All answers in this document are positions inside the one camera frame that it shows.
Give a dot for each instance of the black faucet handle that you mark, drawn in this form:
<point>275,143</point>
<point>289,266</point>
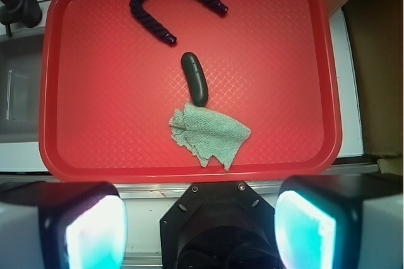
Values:
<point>26,12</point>

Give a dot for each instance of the red plastic tray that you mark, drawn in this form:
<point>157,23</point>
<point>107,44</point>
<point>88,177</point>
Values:
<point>112,79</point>

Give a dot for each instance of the light blue woven cloth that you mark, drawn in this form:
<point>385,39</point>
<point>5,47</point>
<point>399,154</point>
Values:
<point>207,134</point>

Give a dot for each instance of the stainless steel sink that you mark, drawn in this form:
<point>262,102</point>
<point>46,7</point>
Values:
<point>21,67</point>

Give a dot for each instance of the dark green toy cucumber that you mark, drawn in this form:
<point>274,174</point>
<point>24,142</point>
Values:
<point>195,77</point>

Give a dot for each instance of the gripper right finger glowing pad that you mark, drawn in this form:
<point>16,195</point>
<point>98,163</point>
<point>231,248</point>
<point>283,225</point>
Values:
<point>340,221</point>

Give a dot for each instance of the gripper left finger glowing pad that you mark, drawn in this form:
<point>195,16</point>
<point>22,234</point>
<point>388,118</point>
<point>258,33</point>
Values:
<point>62,225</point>

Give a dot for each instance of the brown cardboard box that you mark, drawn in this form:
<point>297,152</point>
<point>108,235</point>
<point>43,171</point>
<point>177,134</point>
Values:
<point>375,30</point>

